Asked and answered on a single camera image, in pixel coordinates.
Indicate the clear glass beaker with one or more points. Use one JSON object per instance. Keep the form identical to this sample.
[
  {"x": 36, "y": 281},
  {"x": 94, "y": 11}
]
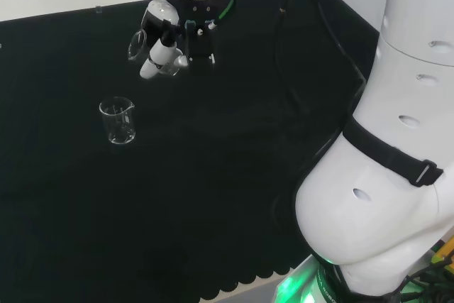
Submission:
[
  {"x": 118, "y": 122},
  {"x": 136, "y": 45}
]

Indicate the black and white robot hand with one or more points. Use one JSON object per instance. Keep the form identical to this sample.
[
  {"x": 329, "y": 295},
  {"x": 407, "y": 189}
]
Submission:
[{"x": 198, "y": 33}]

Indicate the black table cloth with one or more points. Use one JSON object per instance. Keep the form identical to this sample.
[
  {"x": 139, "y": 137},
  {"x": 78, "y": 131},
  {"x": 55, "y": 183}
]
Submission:
[{"x": 142, "y": 193}]

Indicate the clear cloth clip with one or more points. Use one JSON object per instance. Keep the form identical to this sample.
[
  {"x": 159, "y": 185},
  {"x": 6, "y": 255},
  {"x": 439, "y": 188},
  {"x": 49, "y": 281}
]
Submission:
[{"x": 98, "y": 9}]

